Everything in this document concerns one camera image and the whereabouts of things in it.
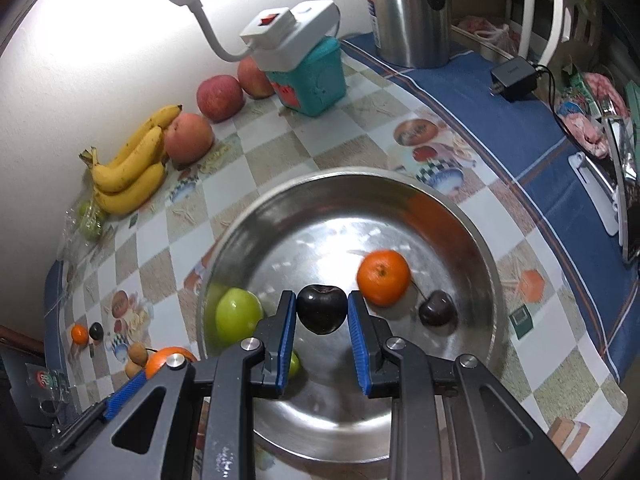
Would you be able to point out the dark cherry with stem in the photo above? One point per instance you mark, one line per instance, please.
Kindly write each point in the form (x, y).
(437, 310)

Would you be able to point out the clear glass mug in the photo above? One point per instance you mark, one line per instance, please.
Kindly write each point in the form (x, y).
(50, 382)

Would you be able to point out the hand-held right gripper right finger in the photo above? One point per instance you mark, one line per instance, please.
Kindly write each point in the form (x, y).
(357, 345)

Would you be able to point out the teal plastic box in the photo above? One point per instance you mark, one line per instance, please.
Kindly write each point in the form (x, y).
(315, 85)

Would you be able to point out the dark plum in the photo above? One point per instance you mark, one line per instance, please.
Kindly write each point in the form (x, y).
(96, 331)

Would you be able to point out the orange tangerine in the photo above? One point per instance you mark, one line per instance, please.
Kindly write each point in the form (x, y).
(383, 277)
(162, 357)
(79, 334)

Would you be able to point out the white chair frame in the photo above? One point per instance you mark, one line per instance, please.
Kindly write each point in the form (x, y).
(527, 10)

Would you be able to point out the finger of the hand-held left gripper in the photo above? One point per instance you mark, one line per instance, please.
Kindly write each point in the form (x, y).
(127, 394)

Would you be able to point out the stainless steel bowl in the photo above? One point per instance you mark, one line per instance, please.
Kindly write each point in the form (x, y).
(325, 230)

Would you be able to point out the green jujube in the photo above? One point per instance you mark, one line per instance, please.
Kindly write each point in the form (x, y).
(295, 365)
(237, 316)

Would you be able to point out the stainless steel kettle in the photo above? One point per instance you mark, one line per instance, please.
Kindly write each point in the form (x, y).
(405, 15)

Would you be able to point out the clear bag of green fruits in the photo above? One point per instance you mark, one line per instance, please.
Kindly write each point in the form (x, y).
(90, 220)

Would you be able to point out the red white plastic bag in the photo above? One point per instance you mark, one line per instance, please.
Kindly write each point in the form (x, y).
(480, 27)

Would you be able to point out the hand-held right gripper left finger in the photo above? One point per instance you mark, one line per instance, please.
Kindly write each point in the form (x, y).
(286, 345)

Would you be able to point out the red apple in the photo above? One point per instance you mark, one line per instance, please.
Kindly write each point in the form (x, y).
(220, 97)
(255, 77)
(189, 137)

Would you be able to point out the bunch of yellow bananas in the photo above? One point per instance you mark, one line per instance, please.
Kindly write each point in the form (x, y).
(130, 170)

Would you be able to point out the black charger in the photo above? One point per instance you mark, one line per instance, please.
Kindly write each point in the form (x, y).
(515, 79)

